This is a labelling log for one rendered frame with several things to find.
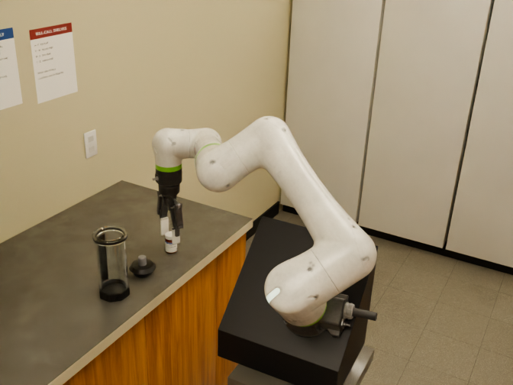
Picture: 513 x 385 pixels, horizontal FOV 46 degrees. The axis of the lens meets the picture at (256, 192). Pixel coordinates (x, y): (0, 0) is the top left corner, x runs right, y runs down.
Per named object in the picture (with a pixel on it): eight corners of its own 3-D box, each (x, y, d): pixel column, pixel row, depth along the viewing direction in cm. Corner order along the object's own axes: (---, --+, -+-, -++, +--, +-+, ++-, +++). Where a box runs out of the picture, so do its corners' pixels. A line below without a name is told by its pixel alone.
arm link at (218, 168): (253, 179, 164) (229, 143, 160) (214, 205, 164) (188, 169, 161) (243, 166, 181) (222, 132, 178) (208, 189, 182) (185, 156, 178)
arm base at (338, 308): (382, 296, 161) (379, 290, 156) (370, 352, 156) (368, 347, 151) (289, 278, 170) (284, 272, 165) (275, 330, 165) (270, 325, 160)
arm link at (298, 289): (346, 305, 157) (334, 284, 140) (295, 338, 157) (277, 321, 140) (320, 265, 163) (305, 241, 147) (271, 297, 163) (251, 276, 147)
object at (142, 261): (124, 275, 210) (122, 258, 207) (140, 263, 217) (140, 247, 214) (144, 283, 206) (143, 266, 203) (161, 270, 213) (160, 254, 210)
